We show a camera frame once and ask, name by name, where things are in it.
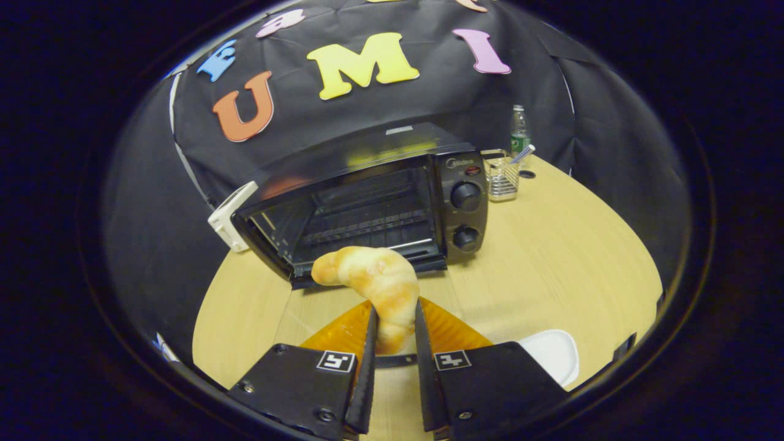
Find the golden croissant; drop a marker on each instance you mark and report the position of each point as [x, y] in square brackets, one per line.
[380, 282]

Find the black electric oven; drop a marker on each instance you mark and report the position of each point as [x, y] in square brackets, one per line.
[367, 208]

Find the white toaster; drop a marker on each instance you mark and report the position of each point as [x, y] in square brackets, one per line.
[229, 214]

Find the green label plastic bottle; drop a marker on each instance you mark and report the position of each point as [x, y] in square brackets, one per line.
[519, 131]

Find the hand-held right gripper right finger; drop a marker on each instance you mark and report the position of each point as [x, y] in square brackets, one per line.
[422, 367]

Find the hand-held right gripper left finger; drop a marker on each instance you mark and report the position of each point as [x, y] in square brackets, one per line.
[372, 367]

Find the white plate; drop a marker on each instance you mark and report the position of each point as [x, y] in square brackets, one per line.
[554, 358]

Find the striped pen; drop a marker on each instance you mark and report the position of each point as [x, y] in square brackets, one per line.
[523, 153]

